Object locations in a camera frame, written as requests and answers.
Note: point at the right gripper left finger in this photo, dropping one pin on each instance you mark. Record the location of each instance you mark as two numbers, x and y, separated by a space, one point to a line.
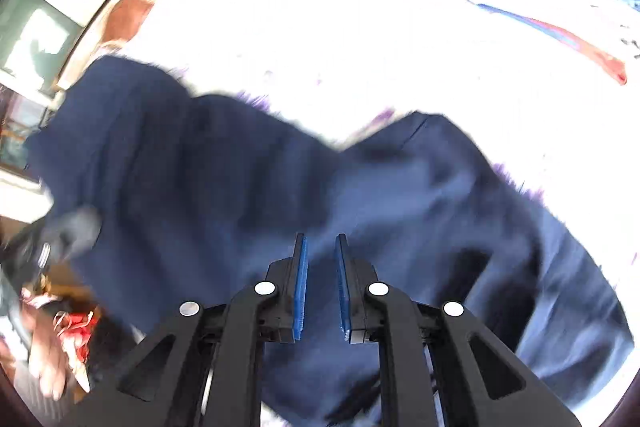
201 367

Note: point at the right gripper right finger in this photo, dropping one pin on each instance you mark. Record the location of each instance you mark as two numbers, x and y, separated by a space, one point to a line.
439 366

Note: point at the navy blue pants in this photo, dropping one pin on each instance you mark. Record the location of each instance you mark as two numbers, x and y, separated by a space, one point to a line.
198 195

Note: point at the grey sleeved left forearm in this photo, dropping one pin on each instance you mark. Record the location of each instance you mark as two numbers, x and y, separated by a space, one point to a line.
19 341

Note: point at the person's left hand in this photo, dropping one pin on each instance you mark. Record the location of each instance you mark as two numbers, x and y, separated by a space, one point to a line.
48 362

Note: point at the red cloth item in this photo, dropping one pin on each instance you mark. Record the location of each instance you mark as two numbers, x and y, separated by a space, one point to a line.
75 330

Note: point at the wooden headboard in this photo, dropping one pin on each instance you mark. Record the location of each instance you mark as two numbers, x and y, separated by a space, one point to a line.
84 47

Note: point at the brown pillow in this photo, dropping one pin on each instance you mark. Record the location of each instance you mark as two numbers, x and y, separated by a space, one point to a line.
124 21

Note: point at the folded red blue garment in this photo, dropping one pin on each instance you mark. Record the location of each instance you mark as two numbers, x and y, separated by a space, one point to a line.
611 65

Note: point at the floral purple bed sheet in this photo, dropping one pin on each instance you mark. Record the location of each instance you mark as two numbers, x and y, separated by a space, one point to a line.
547 111

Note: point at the folded grey garment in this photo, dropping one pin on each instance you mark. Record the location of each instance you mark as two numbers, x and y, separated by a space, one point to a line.
611 25

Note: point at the framed wall picture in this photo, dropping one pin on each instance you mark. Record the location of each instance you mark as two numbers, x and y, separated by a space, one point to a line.
36 39

